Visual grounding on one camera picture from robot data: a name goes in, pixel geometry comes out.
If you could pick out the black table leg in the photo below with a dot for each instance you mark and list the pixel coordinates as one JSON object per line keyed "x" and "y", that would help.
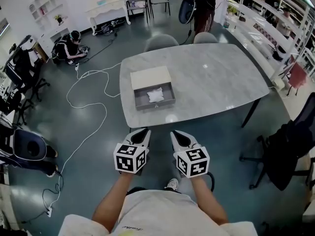
{"x": 251, "y": 112}

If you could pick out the person's right forearm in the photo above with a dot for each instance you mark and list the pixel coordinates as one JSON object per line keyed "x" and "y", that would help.
{"x": 208, "y": 200}

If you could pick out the small potted plant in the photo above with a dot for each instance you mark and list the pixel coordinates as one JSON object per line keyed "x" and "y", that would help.
{"x": 58, "y": 18}

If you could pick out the white power strip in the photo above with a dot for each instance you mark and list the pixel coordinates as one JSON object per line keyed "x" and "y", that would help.
{"x": 49, "y": 211}
{"x": 77, "y": 67}

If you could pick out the white metal shelving rack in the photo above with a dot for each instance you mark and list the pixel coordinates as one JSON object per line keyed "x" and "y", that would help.
{"x": 268, "y": 21}

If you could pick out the black bag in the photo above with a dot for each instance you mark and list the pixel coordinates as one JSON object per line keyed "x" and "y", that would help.
{"x": 279, "y": 53}

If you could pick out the pink chair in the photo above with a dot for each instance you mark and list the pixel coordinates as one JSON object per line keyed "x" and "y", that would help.
{"x": 297, "y": 76}

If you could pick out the beige box with grey drawer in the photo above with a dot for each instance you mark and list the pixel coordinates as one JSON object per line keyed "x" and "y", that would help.
{"x": 150, "y": 76}

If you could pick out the green potted plant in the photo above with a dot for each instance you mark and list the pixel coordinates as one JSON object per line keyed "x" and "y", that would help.
{"x": 231, "y": 9}

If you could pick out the person's white shoe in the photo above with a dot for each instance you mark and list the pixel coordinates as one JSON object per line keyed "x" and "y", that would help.
{"x": 172, "y": 183}

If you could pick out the black office chair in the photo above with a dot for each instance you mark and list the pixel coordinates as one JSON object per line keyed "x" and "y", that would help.
{"x": 24, "y": 67}
{"x": 285, "y": 154}
{"x": 11, "y": 106}

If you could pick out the white pillow item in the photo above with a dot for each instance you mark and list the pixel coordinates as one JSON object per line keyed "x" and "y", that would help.
{"x": 155, "y": 95}

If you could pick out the dark blue padded pack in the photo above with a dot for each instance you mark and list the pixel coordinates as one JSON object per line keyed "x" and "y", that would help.
{"x": 29, "y": 145}
{"x": 185, "y": 10}

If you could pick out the white dressing table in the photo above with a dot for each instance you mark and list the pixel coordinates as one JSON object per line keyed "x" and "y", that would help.
{"x": 107, "y": 6}

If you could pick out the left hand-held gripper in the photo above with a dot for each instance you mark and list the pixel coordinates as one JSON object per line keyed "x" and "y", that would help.
{"x": 129, "y": 160}

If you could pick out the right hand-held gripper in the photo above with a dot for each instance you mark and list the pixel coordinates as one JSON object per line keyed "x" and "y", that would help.
{"x": 193, "y": 162}

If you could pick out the person's left forearm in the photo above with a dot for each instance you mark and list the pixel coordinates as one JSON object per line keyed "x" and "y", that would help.
{"x": 112, "y": 200}

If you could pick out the grey upholstered chair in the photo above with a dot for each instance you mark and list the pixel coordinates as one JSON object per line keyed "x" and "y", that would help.
{"x": 161, "y": 42}
{"x": 205, "y": 38}

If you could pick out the small white box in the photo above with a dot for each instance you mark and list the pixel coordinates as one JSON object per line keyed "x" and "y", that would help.
{"x": 279, "y": 84}

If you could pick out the person's white shirt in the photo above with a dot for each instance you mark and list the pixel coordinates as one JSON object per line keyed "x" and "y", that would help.
{"x": 160, "y": 215}

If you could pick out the white shelf cabinet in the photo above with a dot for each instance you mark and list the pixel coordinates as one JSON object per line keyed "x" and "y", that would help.
{"x": 48, "y": 13}

